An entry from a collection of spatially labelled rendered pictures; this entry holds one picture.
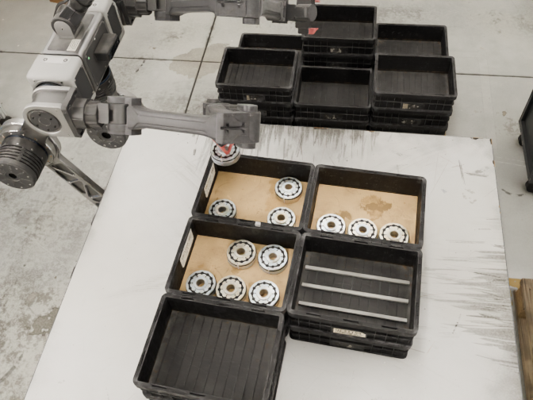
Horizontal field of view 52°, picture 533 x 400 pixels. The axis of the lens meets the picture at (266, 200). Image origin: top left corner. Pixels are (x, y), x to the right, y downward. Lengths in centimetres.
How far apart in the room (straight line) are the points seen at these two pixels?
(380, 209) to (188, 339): 82
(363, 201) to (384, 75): 114
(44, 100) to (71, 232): 170
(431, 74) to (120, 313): 198
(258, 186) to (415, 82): 124
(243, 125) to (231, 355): 78
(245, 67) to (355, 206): 133
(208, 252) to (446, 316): 86
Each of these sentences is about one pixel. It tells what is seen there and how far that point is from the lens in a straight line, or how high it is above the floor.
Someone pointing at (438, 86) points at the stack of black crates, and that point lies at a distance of 303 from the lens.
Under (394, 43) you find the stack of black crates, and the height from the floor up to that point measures 38.
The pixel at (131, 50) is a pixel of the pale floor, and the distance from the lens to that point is 418.
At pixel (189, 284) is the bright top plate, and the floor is 86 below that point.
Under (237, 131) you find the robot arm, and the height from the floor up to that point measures 153.
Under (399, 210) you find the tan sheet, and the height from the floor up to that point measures 83.
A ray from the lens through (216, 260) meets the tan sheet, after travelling 194.
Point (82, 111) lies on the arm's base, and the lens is 156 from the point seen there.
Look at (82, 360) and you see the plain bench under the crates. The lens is 206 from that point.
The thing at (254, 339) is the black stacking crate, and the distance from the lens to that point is 181.
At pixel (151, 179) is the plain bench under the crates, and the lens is 237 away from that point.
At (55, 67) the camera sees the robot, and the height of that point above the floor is 153.
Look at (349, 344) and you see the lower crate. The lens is 188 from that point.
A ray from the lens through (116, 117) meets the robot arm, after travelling 155.
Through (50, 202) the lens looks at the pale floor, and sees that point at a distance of 341.
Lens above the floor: 250
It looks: 54 degrees down
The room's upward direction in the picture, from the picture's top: 6 degrees counter-clockwise
